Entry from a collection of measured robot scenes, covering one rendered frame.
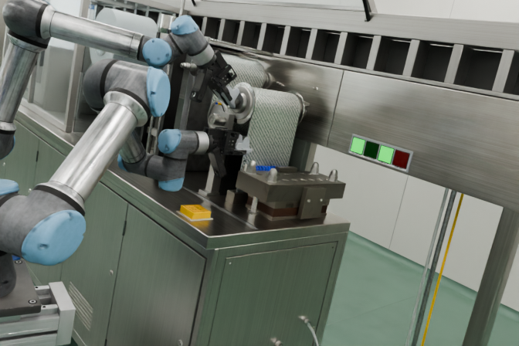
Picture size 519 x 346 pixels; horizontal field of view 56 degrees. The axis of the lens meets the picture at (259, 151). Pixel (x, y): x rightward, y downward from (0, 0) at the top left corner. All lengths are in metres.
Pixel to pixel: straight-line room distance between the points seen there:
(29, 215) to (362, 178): 3.85
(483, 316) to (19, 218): 1.40
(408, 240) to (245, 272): 2.99
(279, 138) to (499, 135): 0.74
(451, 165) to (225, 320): 0.84
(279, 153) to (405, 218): 2.69
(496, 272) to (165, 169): 1.09
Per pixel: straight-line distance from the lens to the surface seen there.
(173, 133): 1.50
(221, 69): 1.65
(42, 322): 1.23
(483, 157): 1.57
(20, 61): 1.66
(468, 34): 1.64
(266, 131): 1.76
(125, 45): 1.44
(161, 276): 1.67
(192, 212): 1.49
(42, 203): 1.05
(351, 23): 1.89
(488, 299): 1.78
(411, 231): 4.39
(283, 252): 1.64
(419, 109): 1.67
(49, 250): 1.03
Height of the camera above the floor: 1.39
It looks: 10 degrees down
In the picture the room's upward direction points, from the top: 12 degrees clockwise
